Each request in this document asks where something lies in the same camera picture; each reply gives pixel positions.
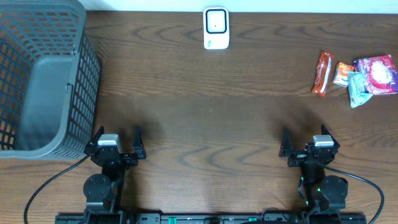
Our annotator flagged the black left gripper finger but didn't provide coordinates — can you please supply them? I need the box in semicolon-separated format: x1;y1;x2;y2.
132;126;146;159
85;126;104;152

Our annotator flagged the green snack packet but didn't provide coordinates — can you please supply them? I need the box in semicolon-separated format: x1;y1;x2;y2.
348;72;373;108

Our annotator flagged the red orange snack bag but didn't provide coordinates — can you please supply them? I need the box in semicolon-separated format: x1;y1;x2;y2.
312;51;334;97

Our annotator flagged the red purple tissue pack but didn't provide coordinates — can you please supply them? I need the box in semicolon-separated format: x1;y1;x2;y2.
353;55;397;95

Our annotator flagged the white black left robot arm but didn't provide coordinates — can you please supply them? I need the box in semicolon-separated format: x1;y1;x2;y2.
83;127;146;223

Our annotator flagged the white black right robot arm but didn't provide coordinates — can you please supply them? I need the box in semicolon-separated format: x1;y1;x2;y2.
279;125;348;220

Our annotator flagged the white barcode scanner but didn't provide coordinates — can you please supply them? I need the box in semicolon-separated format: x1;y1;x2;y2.
203;7;230;50

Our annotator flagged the grey plastic mesh basket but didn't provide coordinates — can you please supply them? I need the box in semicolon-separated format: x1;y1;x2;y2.
1;1;101;160

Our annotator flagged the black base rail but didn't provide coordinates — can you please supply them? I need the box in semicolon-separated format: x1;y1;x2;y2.
55;212;368;224

